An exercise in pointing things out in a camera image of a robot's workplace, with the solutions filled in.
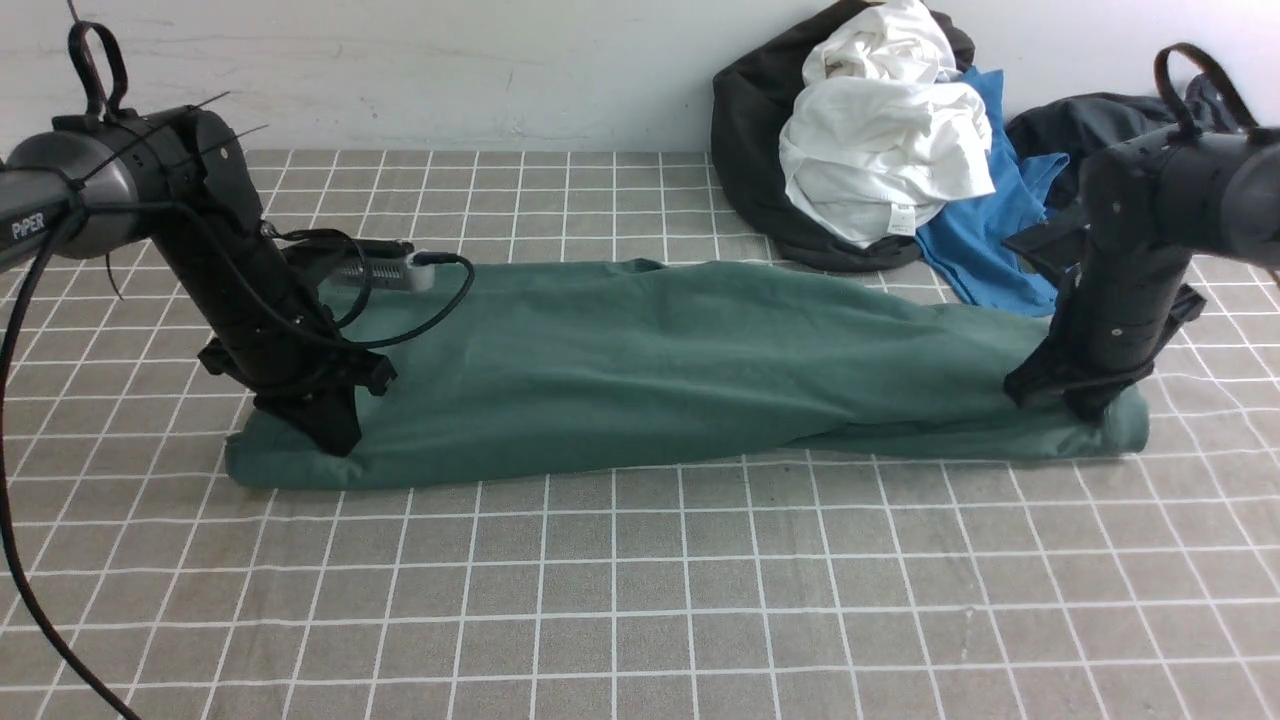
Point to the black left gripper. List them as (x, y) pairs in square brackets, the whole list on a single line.
[(312, 388)]

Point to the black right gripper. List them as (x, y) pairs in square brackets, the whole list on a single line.
[(1088, 363)]

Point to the green long-sleeved shirt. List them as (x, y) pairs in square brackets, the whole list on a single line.
[(568, 367)]

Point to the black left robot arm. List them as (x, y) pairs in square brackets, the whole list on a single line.
[(179, 179)]

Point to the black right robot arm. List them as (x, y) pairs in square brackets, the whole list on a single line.
[(1119, 255)]

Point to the blue crumpled shirt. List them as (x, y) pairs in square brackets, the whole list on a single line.
[(965, 242)]

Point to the white crumpled shirt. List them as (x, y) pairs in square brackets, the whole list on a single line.
[(885, 132)]

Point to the dark grey crumpled garment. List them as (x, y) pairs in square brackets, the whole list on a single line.
[(1082, 125)]

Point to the black crumpled garment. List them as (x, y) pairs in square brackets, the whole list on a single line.
[(752, 100)]

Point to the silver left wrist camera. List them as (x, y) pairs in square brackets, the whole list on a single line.
[(409, 273)]

